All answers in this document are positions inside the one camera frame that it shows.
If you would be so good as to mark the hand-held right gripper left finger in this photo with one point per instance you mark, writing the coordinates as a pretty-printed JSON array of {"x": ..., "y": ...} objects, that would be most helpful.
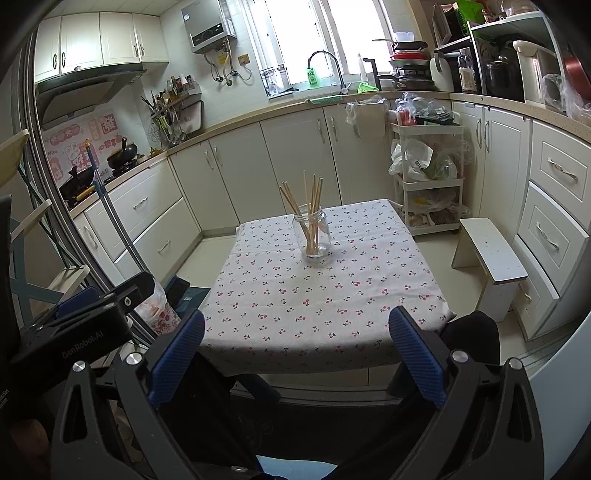
[{"x": 178, "y": 355}]

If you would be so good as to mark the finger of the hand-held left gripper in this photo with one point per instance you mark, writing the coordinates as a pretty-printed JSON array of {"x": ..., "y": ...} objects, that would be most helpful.
[
  {"x": 76, "y": 300},
  {"x": 115, "y": 302}
]

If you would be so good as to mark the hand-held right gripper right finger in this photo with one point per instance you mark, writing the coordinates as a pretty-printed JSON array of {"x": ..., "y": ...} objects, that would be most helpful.
[{"x": 415, "y": 355}]

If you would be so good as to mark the clear glass jar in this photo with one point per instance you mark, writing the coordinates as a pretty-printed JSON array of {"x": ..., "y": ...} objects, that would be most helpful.
[{"x": 321, "y": 240}]

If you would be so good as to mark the bundle of wooden chopsticks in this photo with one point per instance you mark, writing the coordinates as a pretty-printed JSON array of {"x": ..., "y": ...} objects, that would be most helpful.
[{"x": 316, "y": 203}]

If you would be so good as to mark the person's left hand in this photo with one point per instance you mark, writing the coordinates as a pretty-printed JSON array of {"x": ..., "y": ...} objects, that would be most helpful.
[{"x": 30, "y": 441}]

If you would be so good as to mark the dark teal dustpan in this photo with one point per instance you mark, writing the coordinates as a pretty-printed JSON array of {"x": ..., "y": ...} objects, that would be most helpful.
[{"x": 191, "y": 297}]

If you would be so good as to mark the cherry print tablecloth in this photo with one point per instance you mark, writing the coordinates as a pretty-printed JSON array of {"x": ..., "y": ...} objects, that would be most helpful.
[{"x": 323, "y": 300}]

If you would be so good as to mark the black wok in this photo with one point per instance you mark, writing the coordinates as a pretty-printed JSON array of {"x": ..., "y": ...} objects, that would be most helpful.
[
  {"x": 122, "y": 157},
  {"x": 76, "y": 184}
]

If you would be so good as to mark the white wooden stool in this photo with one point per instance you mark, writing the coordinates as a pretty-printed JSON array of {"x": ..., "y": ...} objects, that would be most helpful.
[{"x": 494, "y": 254}]

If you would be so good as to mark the light blue seat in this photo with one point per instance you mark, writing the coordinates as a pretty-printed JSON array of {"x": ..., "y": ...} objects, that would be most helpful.
[{"x": 295, "y": 468}]

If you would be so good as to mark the bag of green vegetables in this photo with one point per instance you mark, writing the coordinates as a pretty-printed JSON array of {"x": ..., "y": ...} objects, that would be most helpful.
[{"x": 441, "y": 168}]

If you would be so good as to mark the white plastic bag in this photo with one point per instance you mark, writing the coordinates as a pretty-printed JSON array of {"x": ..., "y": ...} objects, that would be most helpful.
[{"x": 411, "y": 159}]

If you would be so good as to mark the range hood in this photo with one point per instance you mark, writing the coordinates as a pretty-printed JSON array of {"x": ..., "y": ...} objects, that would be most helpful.
[{"x": 78, "y": 97}]

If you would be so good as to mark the cream kitchen base cabinets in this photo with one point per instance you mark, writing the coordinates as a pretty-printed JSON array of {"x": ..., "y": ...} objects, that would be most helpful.
[{"x": 277, "y": 161}]

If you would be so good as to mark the white rolling cart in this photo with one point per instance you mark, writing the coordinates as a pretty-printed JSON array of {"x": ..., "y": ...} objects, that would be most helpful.
[{"x": 457, "y": 134}]

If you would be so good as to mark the clear plastic bag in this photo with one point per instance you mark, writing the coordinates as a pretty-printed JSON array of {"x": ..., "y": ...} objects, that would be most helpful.
[
  {"x": 563, "y": 94},
  {"x": 367, "y": 117}
]

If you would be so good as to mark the packaged groceries pile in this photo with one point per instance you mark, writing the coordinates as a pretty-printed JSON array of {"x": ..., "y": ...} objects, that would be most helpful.
[{"x": 422, "y": 110}]

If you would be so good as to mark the green plastic basket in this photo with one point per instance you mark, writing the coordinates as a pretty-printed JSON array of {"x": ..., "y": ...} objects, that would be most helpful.
[{"x": 368, "y": 87}]

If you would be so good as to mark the white cutting board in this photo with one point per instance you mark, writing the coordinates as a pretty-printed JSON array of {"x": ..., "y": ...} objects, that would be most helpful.
[{"x": 441, "y": 74}]

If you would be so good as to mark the clear bottle with label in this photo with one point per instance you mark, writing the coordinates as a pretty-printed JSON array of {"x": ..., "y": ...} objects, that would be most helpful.
[{"x": 467, "y": 74}]

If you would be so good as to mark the curved metal faucet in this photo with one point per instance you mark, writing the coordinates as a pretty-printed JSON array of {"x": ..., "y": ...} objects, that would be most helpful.
[{"x": 339, "y": 71}]

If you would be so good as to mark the white water heater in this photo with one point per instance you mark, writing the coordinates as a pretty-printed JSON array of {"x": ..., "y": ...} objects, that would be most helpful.
[{"x": 207, "y": 23}]

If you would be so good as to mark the stack of pots and pans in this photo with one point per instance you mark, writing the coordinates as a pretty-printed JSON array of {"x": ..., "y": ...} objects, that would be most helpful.
[{"x": 408, "y": 60}]

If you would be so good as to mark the green tag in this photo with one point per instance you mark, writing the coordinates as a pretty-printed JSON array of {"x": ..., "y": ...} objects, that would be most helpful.
[{"x": 313, "y": 77}]

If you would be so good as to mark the white thermal pot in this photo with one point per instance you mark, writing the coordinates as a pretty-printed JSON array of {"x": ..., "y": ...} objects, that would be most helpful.
[{"x": 535, "y": 69}]

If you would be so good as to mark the red frying pan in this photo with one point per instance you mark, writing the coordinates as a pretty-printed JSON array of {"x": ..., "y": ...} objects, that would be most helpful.
[{"x": 579, "y": 74}]

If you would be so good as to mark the kitchen window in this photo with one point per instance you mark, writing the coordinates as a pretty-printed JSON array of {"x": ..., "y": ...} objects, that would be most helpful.
[{"x": 300, "y": 32}]

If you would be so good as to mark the white counter shelf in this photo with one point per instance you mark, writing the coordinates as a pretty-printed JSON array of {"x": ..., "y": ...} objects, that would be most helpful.
[{"x": 508, "y": 21}]

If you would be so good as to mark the green box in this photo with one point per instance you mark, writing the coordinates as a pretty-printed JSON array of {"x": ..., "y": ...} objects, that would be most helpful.
[{"x": 468, "y": 8}]

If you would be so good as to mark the pink wall poster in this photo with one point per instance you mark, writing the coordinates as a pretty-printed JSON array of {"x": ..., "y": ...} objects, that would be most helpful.
[{"x": 69, "y": 143}]

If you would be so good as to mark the cream wall cabinets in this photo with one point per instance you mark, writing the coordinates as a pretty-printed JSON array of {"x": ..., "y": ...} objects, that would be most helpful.
[{"x": 101, "y": 41}]

